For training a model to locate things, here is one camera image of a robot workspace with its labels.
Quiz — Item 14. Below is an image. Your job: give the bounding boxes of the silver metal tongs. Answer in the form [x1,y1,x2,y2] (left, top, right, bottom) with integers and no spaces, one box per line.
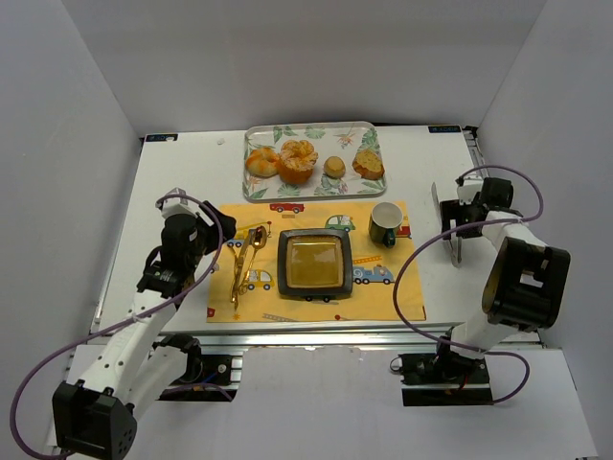
[431,182,462,268]

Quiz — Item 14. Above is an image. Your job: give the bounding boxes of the small round bread bun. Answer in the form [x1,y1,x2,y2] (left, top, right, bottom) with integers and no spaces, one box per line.
[324,156,346,178]

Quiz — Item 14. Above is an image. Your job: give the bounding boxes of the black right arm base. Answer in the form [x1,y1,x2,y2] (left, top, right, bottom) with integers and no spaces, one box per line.
[389,354,493,407]

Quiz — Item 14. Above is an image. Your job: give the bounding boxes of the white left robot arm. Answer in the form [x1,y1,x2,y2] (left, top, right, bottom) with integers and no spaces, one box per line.
[52,195,237,459]

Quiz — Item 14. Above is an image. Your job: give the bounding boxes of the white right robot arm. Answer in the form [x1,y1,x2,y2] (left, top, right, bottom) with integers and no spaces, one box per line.
[431,177,571,360]

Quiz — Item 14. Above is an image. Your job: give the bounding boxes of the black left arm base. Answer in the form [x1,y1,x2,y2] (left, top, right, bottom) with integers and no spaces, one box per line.
[152,333,237,403]

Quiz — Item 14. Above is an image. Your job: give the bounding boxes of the orange twisted bread roll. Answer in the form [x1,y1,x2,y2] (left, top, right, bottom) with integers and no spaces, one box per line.
[244,147,279,178]

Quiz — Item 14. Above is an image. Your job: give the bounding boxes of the sliced herb bread piece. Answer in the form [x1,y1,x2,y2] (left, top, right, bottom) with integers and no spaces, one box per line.
[352,149,385,180]

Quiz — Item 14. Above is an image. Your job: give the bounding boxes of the orange sugared bundt bread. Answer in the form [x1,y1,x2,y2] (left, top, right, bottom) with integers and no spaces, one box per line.
[277,140,318,185]

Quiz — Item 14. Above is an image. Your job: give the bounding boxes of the gold knife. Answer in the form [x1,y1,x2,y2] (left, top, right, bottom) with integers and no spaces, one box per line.
[231,229,256,310]

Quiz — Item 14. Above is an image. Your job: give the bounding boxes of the gold spoon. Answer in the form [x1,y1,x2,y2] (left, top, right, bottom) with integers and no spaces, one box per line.
[238,225,268,294]

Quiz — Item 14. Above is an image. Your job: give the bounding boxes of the gold fork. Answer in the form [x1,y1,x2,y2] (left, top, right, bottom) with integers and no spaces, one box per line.
[231,256,241,311]

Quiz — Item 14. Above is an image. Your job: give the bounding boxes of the dark green mug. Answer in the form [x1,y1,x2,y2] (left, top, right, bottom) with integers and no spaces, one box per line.
[368,202,403,248]

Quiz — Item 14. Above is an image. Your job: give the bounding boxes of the black square amber plate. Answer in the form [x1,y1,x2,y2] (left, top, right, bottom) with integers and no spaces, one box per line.
[277,228,353,303]

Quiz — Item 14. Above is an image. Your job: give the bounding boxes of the yellow vehicle print placemat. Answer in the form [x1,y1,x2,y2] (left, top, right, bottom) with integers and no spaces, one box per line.
[207,201,426,324]

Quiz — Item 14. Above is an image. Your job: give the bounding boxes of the blue label left corner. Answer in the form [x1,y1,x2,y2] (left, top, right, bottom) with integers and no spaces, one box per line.
[145,133,178,143]

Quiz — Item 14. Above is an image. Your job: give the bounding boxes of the floral white serving tray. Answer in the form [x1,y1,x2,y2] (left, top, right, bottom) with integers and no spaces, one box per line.
[242,122,387,202]

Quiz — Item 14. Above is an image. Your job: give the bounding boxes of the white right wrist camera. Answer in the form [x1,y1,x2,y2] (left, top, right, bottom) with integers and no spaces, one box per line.
[456,175,484,204]

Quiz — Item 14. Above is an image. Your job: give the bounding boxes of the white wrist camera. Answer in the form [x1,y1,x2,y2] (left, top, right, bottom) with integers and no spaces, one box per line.
[456,175,484,204]
[155,187,196,219]

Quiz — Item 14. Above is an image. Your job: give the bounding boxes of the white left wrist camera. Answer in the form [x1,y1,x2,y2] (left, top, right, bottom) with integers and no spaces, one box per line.
[155,187,196,219]

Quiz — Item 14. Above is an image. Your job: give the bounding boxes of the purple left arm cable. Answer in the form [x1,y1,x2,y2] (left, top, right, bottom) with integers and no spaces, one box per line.
[9,194,236,456]

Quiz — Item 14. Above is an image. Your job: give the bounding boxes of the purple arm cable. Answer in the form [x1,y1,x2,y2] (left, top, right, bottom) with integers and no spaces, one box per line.
[9,194,236,456]
[392,165,545,404]

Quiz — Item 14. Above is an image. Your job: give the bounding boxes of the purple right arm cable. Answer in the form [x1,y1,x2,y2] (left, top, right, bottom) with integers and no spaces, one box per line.
[392,165,545,404]

